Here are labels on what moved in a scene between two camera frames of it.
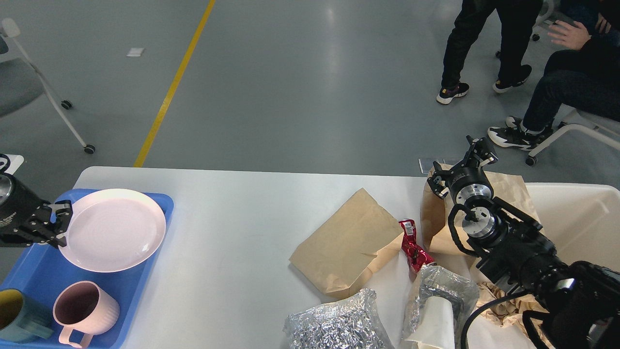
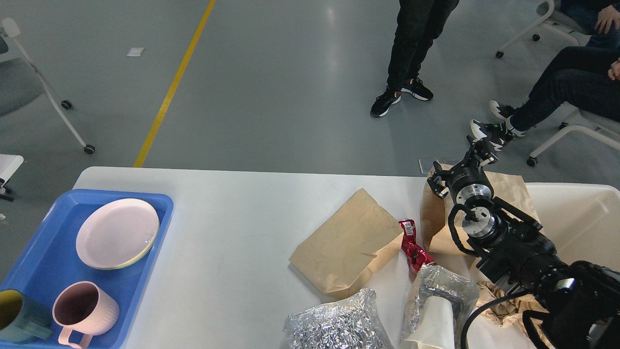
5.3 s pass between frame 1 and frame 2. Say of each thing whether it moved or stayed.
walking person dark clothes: moved
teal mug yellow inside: stayed
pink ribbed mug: stayed
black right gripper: stayed
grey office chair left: stayed
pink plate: moved
